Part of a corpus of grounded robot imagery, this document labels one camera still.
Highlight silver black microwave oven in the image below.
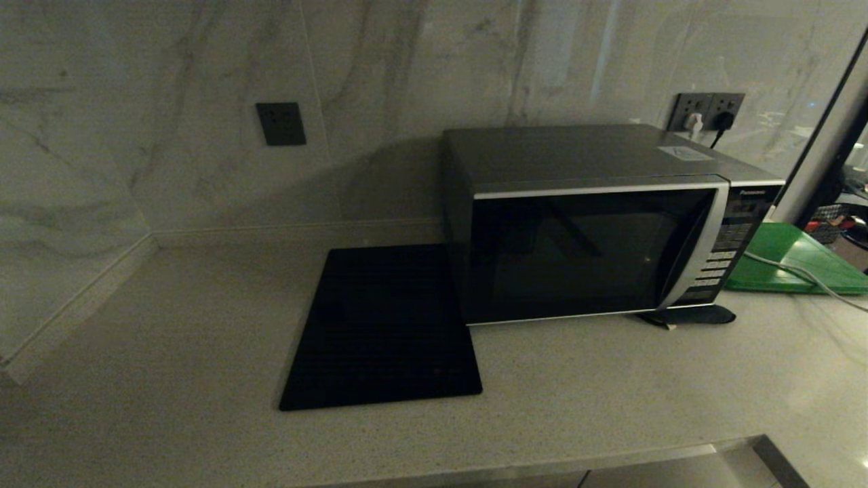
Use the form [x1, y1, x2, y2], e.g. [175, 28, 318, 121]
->
[443, 124, 787, 327]

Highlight black glass induction cooktop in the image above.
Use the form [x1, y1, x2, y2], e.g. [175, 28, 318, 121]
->
[278, 244, 484, 412]

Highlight black foam pad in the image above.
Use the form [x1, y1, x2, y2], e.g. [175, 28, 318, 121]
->
[637, 305, 737, 331]

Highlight black power plug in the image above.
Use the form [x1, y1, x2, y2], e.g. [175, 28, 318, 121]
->
[709, 112, 735, 150]

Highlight white cabinet front panel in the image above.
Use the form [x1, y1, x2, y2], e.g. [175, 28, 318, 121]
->
[580, 449, 791, 488]

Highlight green plastic cutting board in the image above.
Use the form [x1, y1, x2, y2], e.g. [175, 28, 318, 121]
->
[723, 222, 868, 296]

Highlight dark single wall socket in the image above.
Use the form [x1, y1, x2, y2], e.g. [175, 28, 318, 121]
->
[256, 102, 307, 147]

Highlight dark double wall socket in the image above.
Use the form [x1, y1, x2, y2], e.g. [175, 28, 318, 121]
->
[667, 93, 745, 133]

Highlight white power cable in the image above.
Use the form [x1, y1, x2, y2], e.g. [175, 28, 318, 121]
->
[745, 252, 868, 314]

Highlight metal wire basket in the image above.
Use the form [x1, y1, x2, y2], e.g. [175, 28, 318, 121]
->
[807, 202, 850, 245]

